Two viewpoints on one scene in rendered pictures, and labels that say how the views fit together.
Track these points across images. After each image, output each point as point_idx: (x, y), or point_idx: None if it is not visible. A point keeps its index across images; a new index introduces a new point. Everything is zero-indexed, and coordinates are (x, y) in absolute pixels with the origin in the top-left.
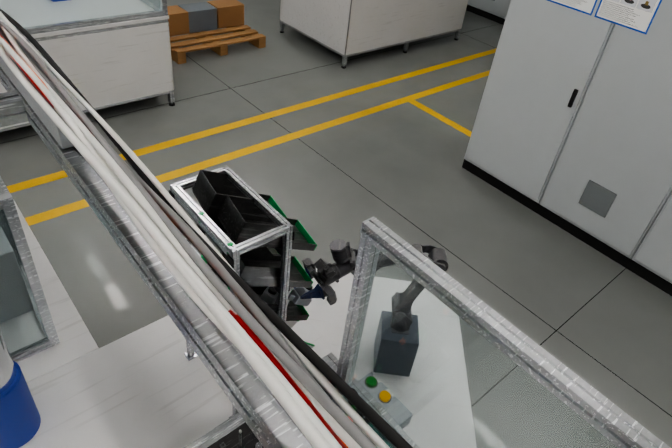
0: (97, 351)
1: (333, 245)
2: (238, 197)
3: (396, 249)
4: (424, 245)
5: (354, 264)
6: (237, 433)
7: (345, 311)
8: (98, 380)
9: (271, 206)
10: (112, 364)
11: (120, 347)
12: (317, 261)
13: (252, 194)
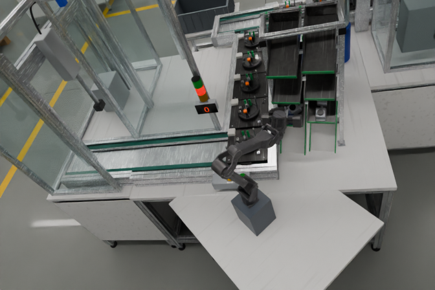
0: (367, 85)
1: (281, 112)
2: (298, 17)
3: None
4: (233, 157)
5: (265, 125)
6: (265, 109)
7: (315, 219)
8: (346, 83)
9: (283, 33)
10: (353, 90)
11: (364, 94)
12: (282, 107)
13: (301, 28)
